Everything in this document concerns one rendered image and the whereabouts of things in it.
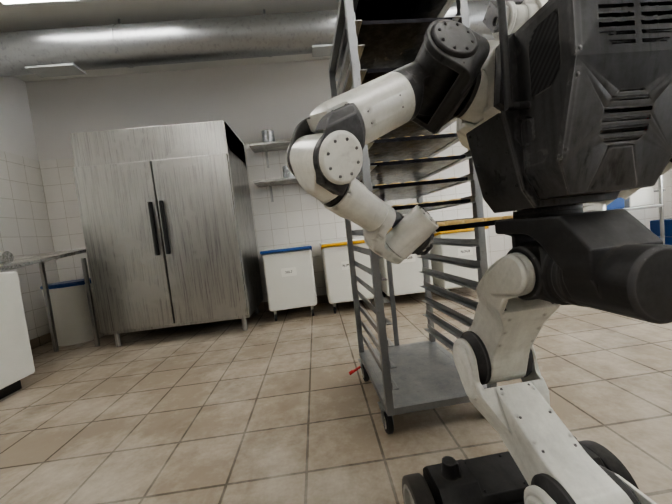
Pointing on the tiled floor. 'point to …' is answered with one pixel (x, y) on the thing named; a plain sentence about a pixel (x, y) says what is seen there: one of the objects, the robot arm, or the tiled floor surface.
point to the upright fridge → (167, 226)
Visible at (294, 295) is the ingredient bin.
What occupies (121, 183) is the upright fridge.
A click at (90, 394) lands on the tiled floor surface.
